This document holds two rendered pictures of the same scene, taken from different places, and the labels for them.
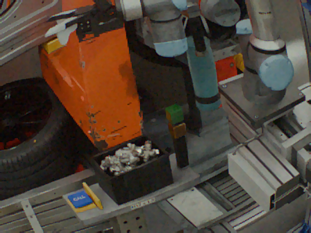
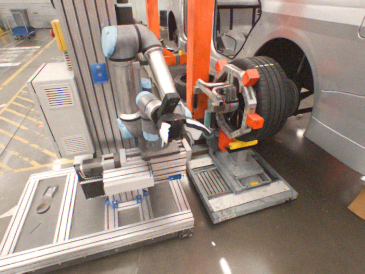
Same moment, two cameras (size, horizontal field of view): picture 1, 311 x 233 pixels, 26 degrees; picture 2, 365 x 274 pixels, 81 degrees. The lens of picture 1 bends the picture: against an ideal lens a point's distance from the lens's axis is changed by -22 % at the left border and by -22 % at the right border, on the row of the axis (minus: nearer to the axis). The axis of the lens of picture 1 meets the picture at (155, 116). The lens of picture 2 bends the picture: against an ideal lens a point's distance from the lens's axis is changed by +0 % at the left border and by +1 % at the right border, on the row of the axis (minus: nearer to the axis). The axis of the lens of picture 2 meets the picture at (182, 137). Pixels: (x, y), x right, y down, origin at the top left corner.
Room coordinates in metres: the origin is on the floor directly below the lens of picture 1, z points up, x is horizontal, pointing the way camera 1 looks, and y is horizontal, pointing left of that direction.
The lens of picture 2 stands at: (2.16, -1.84, 1.58)
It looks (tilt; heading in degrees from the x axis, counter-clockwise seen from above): 34 degrees down; 93
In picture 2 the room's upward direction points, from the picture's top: straight up
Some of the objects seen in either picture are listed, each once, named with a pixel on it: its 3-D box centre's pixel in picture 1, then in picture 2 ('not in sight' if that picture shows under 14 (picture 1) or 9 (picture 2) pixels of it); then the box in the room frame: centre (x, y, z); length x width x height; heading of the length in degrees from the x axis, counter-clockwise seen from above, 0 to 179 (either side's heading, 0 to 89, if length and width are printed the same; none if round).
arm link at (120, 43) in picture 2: not in sight; (127, 88); (1.84, -0.86, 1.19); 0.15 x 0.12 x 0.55; 34
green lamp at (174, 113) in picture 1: (174, 114); not in sight; (2.04, -0.05, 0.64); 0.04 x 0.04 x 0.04; 21
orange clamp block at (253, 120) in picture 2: not in sight; (254, 121); (2.58, -0.54, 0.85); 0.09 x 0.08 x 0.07; 111
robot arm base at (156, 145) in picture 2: not in sight; (157, 136); (1.95, -0.79, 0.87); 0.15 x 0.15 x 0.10
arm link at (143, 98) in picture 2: not in sight; (149, 104); (1.99, -1.08, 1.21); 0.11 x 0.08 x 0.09; 124
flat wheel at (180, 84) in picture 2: not in sight; (195, 85); (2.20, 1.35, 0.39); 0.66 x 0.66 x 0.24
